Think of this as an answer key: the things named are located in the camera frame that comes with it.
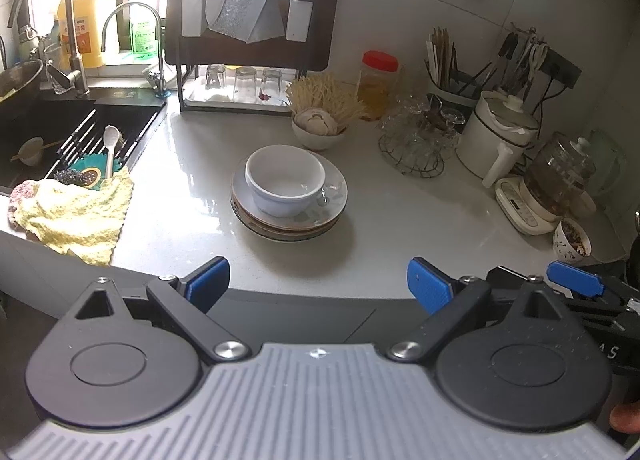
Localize stack of ceramic plates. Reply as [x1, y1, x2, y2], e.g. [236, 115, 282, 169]
[231, 150, 349, 231]

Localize white detergent bottle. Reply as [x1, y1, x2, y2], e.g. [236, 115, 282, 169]
[97, 0, 122, 53]

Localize pink knitted cloth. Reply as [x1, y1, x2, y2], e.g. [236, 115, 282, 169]
[7, 180, 37, 231]

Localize black chopsticks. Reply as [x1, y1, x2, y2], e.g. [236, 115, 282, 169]
[457, 60, 501, 96]

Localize tall steel faucet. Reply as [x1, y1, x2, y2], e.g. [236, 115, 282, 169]
[7, 0, 91, 98]

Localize garlic bulb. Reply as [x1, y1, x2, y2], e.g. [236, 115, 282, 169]
[294, 107, 338, 136]

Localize green utensil holder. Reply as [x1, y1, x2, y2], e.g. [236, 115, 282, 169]
[425, 62, 483, 113]

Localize teal dishcloth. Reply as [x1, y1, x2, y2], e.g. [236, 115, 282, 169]
[70, 152, 128, 188]

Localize white ceramic spoon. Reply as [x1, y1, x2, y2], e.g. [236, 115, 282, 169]
[102, 125, 122, 181]

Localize person's right hand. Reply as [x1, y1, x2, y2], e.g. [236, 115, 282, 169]
[611, 402, 640, 435]

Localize yellow detergent bottle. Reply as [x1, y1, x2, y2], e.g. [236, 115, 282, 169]
[56, 0, 106, 68]

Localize wire rack of glass cups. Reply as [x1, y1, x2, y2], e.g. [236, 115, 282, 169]
[379, 90, 466, 173]

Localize amber glass cup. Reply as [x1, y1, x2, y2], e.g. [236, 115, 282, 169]
[422, 107, 451, 133]

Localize stainless steel bowl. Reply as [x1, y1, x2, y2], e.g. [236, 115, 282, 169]
[0, 59, 45, 103]

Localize cream kettle base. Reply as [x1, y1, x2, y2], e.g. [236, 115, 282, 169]
[495, 176, 566, 236]

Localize dried noodle bundle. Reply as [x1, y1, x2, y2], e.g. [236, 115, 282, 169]
[285, 72, 371, 133]

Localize green bottle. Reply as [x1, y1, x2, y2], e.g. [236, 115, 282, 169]
[129, 5, 161, 58]

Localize pale green blender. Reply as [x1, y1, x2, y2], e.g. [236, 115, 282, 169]
[580, 129, 628, 198]

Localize plain white plate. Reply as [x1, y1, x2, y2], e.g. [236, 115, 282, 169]
[230, 192, 344, 237]

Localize roll-up drying rack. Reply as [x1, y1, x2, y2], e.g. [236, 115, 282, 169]
[47, 107, 161, 176]

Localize black sink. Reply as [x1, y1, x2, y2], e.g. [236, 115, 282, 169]
[0, 85, 168, 198]

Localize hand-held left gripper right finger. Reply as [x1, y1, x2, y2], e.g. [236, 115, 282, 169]
[391, 257, 571, 360]

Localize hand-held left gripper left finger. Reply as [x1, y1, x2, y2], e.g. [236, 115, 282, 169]
[67, 256, 251, 362]

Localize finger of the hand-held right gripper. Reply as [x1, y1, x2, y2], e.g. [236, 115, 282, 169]
[487, 266, 531, 295]
[547, 261, 640, 306]

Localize red-lidded glass jar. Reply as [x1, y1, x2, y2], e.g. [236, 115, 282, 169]
[357, 51, 400, 121]

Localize hanging kitchen utensils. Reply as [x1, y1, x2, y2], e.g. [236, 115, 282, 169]
[497, 25, 551, 91]

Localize white kitchen scissors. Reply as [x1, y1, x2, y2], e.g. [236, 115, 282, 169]
[525, 37, 550, 76]

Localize yellow knitted cloth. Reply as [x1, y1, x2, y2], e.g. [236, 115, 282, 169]
[11, 167, 136, 267]

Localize glass kettle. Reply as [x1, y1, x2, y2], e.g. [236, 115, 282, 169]
[522, 136, 598, 218]

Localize white electric pot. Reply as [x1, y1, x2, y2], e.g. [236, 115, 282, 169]
[454, 90, 542, 188]

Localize dark wooden cutting board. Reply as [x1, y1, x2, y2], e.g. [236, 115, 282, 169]
[165, 0, 342, 73]

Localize black power strip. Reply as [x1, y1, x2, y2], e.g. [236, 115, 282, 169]
[542, 47, 583, 90]

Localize small steel faucet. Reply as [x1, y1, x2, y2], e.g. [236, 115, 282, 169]
[101, 2, 171, 96]

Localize clear drinking glass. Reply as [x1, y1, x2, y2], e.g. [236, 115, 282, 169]
[205, 64, 227, 91]
[234, 66, 258, 102]
[260, 67, 283, 102]

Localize small white bowl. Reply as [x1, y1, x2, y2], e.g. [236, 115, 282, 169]
[291, 117, 347, 151]

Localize dish rack with glasses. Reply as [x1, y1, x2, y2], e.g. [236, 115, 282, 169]
[177, 0, 321, 113]

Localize patterned cup with tea leaves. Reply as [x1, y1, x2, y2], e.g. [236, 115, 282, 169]
[552, 217, 593, 261]

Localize bundle of wooden chopsticks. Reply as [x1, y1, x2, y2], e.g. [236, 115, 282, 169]
[425, 26, 457, 86]

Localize white drip tray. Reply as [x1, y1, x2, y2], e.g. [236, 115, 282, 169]
[182, 82, 296, 109]

